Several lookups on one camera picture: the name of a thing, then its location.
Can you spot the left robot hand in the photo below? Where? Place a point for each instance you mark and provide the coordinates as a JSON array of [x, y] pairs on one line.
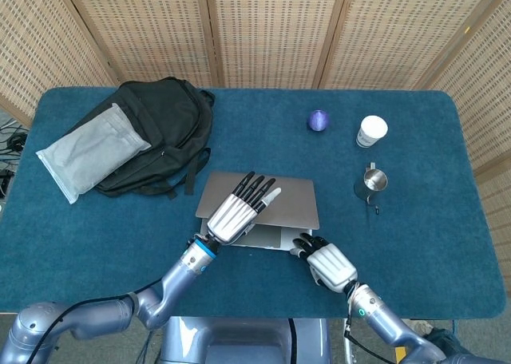
[[233, 216]]

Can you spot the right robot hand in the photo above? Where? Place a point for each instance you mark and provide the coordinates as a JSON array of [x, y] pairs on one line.
[[329, 264]]

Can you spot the silver laptop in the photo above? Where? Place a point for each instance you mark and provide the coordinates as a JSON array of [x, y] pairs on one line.
[[291, 208]]

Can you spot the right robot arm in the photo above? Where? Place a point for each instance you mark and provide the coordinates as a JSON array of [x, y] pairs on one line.
[[391, 320]]

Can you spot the stainless steel pitcher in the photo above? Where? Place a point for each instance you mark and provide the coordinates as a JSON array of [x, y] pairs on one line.
[[369, 186]]

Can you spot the grey robot torso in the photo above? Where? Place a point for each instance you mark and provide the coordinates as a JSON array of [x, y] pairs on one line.
[[239, 340]]

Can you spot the black backpack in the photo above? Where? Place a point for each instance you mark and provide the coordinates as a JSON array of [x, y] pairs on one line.
[[167, 116]]

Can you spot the purple ball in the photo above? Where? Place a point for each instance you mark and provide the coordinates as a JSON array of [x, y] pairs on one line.
[[319, 121]]

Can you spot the white paper cup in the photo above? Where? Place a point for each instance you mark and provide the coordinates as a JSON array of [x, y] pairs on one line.
[[370, 134]]

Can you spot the blue table cloth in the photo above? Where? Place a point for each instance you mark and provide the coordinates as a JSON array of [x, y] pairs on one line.
[[100, 252]]

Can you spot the grey padded pouch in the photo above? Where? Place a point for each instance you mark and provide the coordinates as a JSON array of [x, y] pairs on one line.
[[88, 156]]

